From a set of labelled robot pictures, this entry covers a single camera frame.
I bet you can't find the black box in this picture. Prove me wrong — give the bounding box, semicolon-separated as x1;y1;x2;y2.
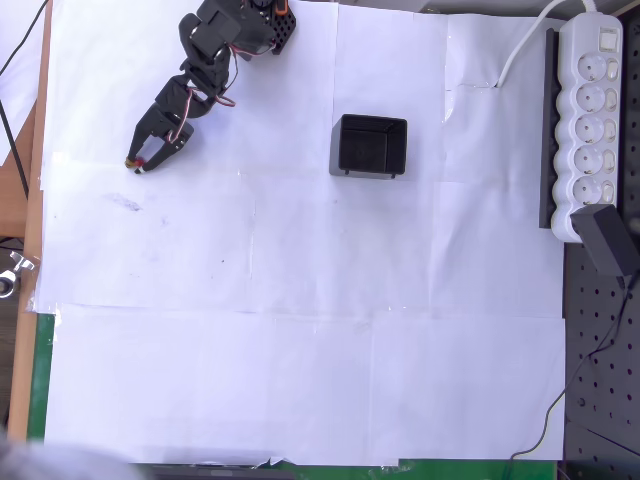
328;113;409;182

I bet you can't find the metal clamp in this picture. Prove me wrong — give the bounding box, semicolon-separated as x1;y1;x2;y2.
0;251;40;300

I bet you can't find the white paper sheet cover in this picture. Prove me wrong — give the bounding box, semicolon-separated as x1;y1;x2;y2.
37;0;569;467

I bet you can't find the green cutting mat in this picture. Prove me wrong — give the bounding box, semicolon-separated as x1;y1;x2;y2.
27;312;559;480

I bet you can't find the blurry grey object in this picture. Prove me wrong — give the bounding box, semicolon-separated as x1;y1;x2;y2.
0;427;149;480

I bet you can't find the black flat device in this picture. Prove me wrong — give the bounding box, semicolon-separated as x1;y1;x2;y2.
148;463;297;480

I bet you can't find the white power strip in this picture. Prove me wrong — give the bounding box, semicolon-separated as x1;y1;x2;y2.
549;12;625;245

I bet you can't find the black power adapter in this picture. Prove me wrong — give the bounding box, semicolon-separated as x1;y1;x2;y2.
570;203;635;278

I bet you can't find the black pegboard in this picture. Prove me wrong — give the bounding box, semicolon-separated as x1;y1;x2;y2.
562;9;640;480

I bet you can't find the white power strip cable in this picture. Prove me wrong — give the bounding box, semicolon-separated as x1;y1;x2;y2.
496;0;601;89

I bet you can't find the dark grey rail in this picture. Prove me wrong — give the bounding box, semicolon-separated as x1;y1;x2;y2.
538;28;562;231

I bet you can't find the thin black adapter cable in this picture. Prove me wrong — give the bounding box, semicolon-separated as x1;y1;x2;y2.
505;274;633;480

